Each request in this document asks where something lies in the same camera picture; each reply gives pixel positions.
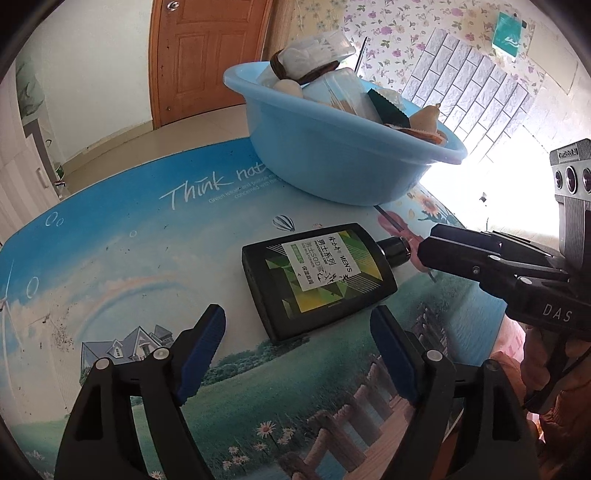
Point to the white eggs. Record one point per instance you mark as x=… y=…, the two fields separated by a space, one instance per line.
x=288 y=87

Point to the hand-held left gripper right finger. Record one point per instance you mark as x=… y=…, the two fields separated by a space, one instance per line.
x=392 y=355

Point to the clear cotton pad box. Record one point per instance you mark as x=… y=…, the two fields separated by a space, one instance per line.
x=314 y=53

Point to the black bottle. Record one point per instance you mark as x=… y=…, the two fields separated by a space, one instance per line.
x=295 y=295

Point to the clear bag of sticks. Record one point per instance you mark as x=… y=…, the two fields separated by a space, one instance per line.
x=341 y=87

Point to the white wooden wardrobe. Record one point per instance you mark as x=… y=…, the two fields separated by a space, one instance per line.
x=23 y=152

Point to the person's right hand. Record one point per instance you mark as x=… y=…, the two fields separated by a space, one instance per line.
x=535 y=360

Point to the beige plush toy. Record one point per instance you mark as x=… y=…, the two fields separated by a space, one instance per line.
x=425 y=121

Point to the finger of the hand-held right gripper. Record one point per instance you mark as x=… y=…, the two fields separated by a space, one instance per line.
x=485 y=241
x=452 y=258

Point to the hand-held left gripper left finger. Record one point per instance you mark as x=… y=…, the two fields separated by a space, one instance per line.
x=203 y=350

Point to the blue plastic basin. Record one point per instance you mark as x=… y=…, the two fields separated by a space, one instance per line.
x=332 y=161

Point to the green wall card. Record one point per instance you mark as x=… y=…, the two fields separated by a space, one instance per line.
x=510 y=34

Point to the green glass bottle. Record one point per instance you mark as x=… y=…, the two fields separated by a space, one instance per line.
x=59 y=173

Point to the printed desktop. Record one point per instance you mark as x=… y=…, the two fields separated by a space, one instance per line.
x=138 y=258

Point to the brown wooden door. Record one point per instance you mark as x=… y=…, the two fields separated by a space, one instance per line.
x=203 y=64

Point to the grey brick wall panel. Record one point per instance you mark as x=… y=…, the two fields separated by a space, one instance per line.
x=471 y=78

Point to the person's orange clothing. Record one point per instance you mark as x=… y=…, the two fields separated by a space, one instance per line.
x=568 y=424

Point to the thin black rod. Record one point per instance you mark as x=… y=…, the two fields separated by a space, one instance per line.
x=361 y=53

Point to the dark green sponge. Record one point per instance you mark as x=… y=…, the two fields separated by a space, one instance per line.
x=385 y=108

